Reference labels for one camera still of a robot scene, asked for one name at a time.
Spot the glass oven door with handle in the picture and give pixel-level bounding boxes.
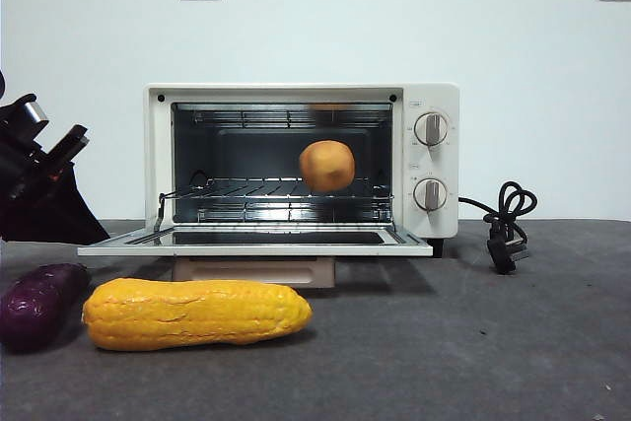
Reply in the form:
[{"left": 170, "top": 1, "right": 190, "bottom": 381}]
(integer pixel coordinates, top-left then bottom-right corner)
[{"left": 77, "top": 223, "right": 434, "bottom": 290}]

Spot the brown potato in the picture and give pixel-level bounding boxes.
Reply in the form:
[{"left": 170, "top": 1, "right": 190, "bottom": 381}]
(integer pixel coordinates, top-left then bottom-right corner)
[{"left": 299, "top": 140, "right": 356, "bottom": 192}]

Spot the round oven timer knob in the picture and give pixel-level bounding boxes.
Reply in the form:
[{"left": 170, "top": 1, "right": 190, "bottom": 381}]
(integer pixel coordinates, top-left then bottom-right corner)
[{"left": 413, "top": 177, "right": 449, "bottom": 212}]

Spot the round oven temperature knob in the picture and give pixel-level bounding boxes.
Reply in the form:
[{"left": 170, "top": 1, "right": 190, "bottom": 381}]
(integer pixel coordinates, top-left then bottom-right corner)
[{"left": 413, "top": 112, "right": 450, "bottom": 148}]

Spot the white Toshiba toaster oven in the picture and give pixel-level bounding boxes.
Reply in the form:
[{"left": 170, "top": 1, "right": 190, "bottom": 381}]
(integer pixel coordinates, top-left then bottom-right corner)
[{"left": 144, "top": 83, "right": 461, "bottom": 258}]

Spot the purple eggplant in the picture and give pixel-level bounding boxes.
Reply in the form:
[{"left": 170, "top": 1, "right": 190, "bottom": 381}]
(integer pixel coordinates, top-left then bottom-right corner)
[{"left": 0, "top": 262, "right": 93, "bottom": 353}]

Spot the yellow corn cob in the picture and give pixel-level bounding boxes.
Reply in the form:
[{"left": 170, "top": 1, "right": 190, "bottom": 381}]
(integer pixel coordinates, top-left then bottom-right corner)
[{"left": 82, "top": 277, "right": 314, "bottom": 352}]

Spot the black oven power cable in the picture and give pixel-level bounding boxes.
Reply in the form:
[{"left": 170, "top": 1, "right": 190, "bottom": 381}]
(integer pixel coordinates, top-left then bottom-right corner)
[{"left": 457, "top": 181, "right": 538, "bottom": 275}]

